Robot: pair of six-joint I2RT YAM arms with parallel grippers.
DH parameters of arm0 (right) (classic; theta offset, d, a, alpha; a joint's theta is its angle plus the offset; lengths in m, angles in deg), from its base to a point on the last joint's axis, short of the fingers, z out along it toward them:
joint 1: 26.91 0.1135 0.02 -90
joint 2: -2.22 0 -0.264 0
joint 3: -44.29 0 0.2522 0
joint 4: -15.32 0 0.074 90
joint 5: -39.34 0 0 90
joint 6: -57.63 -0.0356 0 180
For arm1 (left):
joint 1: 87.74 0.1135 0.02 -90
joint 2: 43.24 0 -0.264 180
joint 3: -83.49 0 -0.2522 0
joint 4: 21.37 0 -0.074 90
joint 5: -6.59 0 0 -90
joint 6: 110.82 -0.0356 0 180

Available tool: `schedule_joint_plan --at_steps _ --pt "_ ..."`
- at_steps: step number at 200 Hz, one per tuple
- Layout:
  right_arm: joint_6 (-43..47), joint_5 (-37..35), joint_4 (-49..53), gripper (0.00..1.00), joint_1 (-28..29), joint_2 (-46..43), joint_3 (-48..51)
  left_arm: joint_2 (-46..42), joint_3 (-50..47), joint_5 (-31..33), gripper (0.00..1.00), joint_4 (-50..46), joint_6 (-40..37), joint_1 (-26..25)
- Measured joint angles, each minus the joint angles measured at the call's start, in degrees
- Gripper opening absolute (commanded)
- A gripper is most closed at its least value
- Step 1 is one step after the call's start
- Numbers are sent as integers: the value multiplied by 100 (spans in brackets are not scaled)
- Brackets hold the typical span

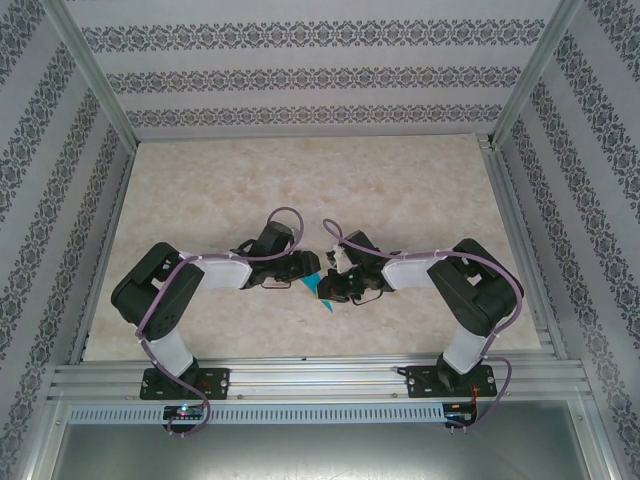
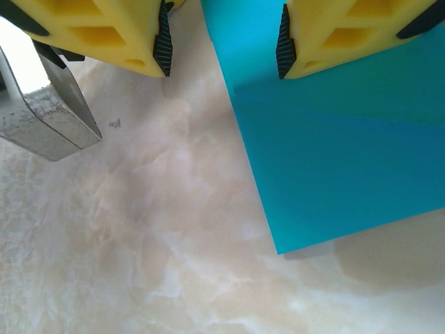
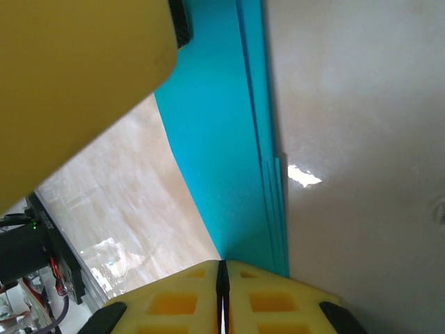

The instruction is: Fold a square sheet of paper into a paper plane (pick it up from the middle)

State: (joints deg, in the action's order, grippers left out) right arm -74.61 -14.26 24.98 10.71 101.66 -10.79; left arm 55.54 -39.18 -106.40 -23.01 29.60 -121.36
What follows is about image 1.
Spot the teal square paper sheet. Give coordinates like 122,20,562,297
299,272,336,316

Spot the grey sheet metal panel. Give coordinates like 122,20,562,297
29,399,614,480

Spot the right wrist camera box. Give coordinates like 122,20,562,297
326,243,352,274

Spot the long aluminium mounting rail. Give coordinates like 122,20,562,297
47,353,594,401

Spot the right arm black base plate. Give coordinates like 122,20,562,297
405,363,499,399

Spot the grey slotted cable duct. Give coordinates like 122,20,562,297
67,402,476,424

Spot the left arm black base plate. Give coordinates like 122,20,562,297
139,367,232,401

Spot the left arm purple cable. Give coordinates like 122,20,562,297
135,206,307,437

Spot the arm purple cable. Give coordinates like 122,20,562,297
135,206,307,437
322,218,526,434

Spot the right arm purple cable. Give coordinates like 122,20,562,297
322,218,526,434

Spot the aluminium side rail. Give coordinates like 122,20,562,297
69,143,137,364
477,134,569,361

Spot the aluminium frame post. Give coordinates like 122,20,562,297
491,0,586,149
42,0,140,147

